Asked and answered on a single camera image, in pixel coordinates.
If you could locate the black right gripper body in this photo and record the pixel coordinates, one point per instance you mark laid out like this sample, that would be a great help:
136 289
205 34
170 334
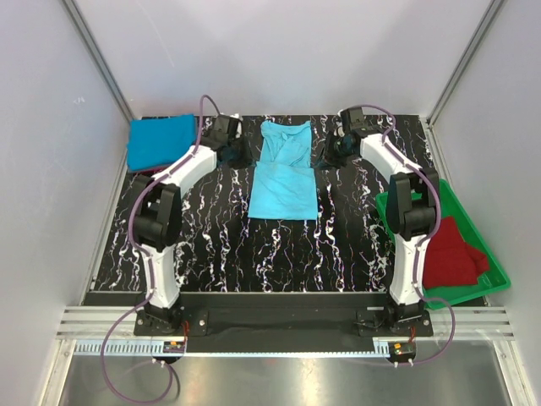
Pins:
332 153

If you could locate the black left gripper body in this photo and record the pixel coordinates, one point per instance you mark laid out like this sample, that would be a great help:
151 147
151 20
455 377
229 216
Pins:
236 152

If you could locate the light blue t shirt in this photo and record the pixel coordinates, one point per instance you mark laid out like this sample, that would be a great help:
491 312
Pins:
284 186

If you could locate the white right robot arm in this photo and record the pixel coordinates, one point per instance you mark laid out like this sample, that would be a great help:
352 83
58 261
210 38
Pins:
412 212

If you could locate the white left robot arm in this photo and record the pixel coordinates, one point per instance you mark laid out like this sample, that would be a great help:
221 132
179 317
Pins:
155 222

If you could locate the folded blue t shirt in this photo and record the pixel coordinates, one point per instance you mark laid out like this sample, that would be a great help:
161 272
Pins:
159 142

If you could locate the folded red t shirt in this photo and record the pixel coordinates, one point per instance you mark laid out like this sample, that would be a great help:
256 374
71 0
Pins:
147 171

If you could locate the red t shirt in tray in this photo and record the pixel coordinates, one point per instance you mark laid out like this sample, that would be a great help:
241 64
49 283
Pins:
450 261

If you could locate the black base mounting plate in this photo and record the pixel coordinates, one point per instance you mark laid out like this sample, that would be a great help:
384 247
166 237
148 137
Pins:
284 323

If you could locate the green plastic tray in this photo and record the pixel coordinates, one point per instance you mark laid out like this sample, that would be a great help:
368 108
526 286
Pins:
490 282

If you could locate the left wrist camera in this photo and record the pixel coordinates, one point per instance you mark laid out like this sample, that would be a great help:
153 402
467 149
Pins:
223 130

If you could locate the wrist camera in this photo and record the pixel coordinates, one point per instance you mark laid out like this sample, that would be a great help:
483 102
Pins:
223 130
353 121

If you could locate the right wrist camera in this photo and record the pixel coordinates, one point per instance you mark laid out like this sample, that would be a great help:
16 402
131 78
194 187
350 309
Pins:
353 121

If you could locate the white slotted cable duct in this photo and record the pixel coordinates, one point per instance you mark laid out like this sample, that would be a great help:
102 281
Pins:
118 347

